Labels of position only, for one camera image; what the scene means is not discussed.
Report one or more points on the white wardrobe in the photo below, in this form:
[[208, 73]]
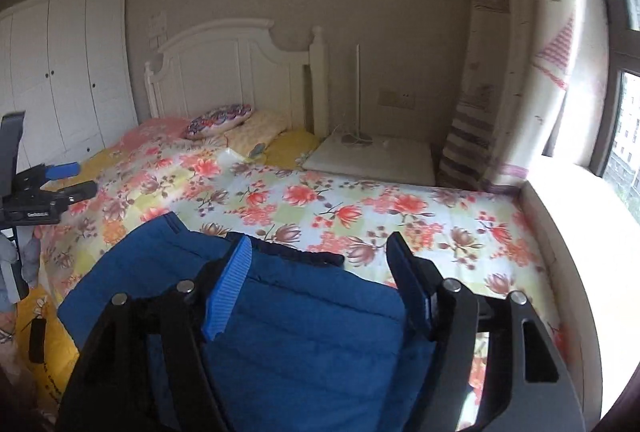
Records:
[[65, 72]]

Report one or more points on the white nightstand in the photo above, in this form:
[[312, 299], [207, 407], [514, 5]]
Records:
[[380, 159]]

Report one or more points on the person's left forearm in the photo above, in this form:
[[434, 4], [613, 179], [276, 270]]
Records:
[[30, 257]]

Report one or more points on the white wooden headboard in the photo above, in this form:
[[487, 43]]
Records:
[[225, 67]]

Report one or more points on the yellow bed sheet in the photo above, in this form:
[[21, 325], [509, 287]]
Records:
[[295, 144]]

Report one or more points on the window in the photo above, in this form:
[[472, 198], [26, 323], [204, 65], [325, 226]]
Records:
[[607, 62]]

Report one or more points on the blue quilted jacket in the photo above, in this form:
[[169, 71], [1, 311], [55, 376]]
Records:
[[310, 337]]

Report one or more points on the wall socket panel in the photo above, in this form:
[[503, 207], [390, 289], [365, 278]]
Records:
[[396, 98]]

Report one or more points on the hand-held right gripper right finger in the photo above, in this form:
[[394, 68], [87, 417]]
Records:
[[415, 287]]

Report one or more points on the pink pillow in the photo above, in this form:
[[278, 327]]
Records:
[[155, 129]]

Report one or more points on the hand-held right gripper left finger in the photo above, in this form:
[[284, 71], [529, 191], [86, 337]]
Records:
[[227, 292]]

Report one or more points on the white pole lamp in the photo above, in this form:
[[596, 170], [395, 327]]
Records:
[[358, 92]]

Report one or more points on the round patterned cushion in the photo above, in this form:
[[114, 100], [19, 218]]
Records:
[[220, 121]]

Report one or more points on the pale yellow pillow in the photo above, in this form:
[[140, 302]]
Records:
[[262, 127]]

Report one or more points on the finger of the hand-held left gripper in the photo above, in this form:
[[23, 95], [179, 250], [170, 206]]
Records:
[[62, 170], [80, 191]]

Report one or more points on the floral blanket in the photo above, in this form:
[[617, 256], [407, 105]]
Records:
[[350, 207]]

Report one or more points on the small grey object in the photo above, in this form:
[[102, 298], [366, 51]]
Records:
[[258, 150]]

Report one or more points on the sailboat print curtain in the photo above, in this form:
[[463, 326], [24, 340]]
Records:
[[520, 37]]

